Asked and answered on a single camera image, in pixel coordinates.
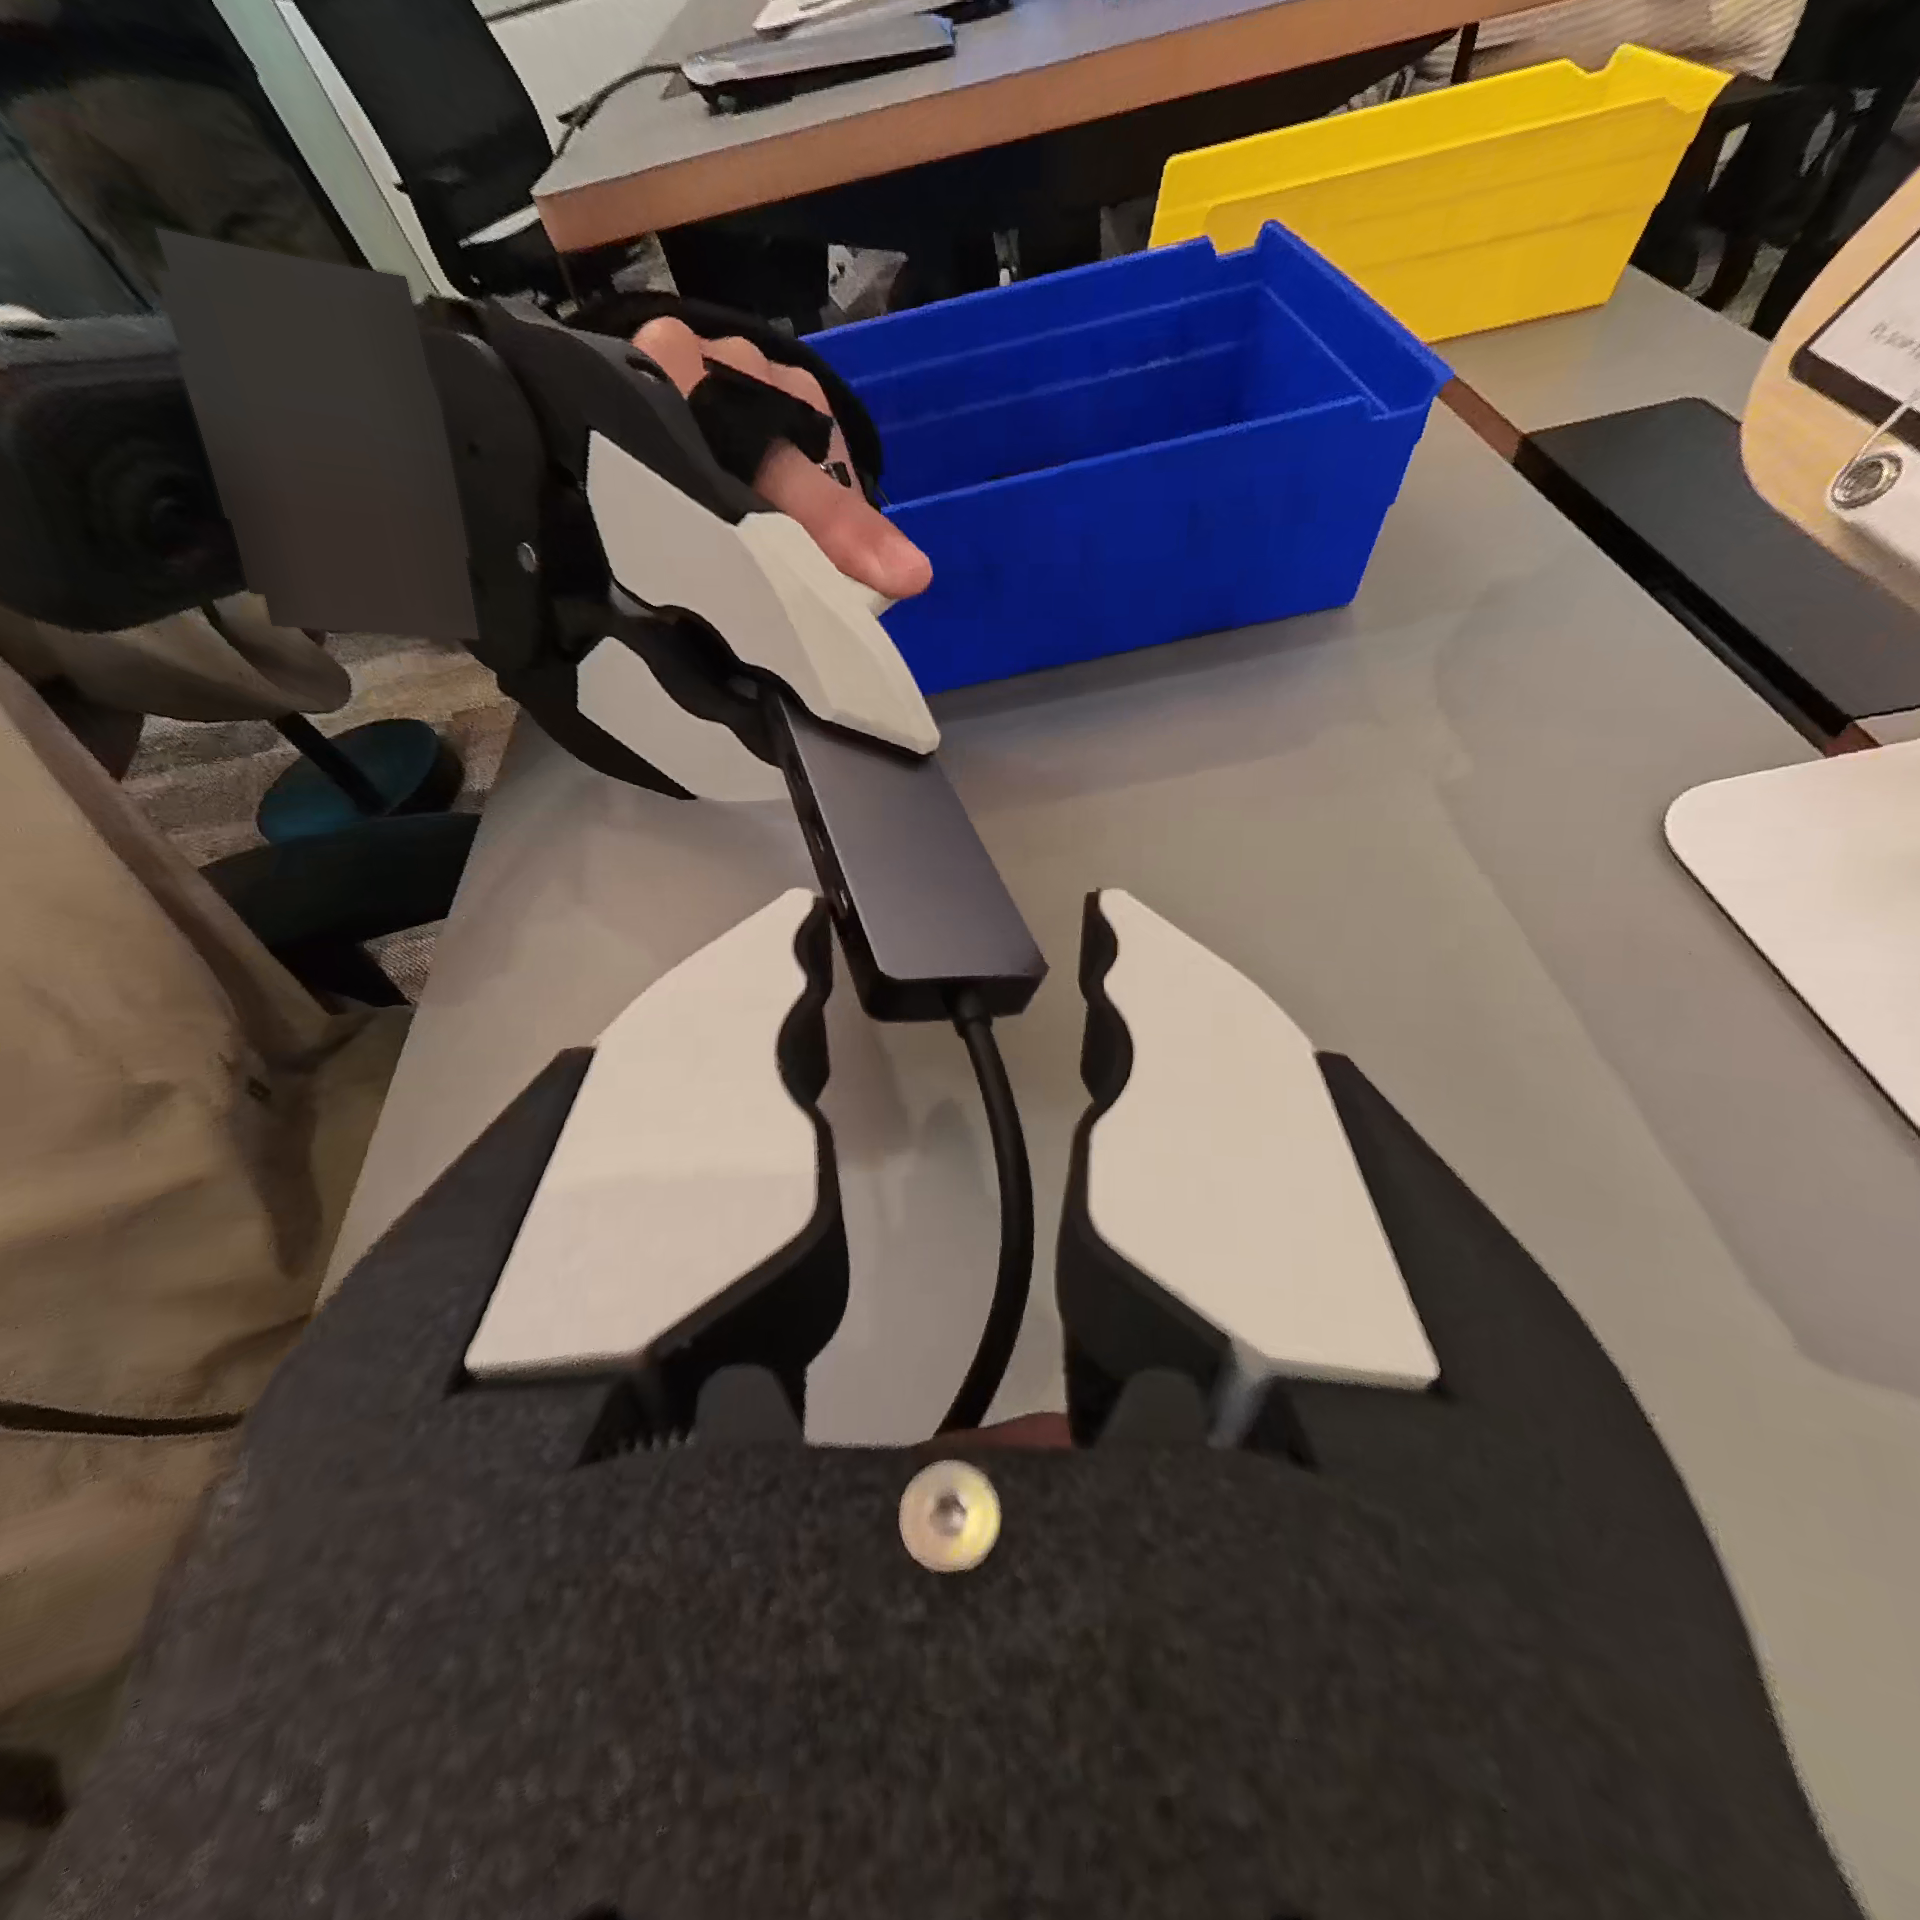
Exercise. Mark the black desk panel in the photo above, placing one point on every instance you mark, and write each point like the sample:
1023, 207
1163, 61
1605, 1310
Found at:
1725, 557

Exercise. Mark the printed instruction sheet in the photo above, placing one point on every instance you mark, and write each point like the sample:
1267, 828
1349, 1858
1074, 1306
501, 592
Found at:
1876, 347

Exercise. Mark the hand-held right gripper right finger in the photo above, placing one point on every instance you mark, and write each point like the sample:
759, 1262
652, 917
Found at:
1231, 1172

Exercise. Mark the black office chair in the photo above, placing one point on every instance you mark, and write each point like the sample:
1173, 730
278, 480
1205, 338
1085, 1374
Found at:
452, 91

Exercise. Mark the yellow plastic bin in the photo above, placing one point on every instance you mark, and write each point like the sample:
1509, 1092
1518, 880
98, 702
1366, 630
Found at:
1442, 195

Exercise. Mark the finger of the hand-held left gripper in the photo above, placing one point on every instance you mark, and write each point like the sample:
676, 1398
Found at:
662, 720
811, 630

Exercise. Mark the blue plastic bin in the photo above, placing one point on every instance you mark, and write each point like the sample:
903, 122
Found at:
1142, 495

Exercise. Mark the grey usb hub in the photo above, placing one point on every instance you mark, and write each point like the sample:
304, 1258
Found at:
916, 886

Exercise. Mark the person's left hand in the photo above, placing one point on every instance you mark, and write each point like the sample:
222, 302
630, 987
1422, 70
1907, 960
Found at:
856, 548

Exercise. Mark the dark flat tablet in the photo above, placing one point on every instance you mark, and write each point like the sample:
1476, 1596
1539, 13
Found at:
820, 45

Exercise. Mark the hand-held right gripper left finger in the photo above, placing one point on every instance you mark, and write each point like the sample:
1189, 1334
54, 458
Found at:
676, 1172

